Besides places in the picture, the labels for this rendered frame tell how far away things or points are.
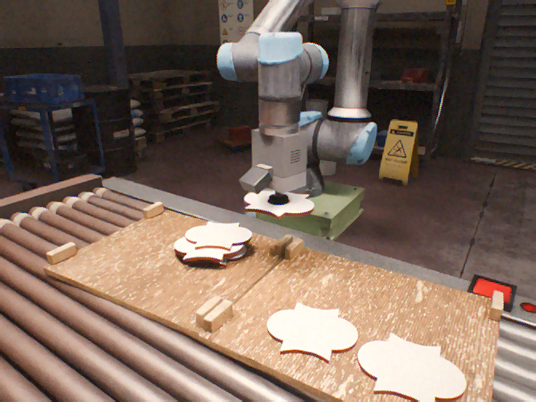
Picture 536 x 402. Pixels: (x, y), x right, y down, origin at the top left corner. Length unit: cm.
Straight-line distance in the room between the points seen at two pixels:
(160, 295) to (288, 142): 36
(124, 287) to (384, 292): 49
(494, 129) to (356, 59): 427
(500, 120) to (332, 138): 426
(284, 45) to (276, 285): 43
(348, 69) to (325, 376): 74
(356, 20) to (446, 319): 70
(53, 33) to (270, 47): 544
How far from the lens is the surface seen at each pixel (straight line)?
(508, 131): 528
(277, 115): 72
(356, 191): 125
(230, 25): 653
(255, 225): 108
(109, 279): 87
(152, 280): 84
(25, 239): 117
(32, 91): 399
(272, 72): 71
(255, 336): 68
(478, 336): 76
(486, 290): 90
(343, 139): 109
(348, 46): 109
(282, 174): 73
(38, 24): 598
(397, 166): 426
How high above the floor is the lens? 138
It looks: 22 degrees down
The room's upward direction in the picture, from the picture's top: straight up
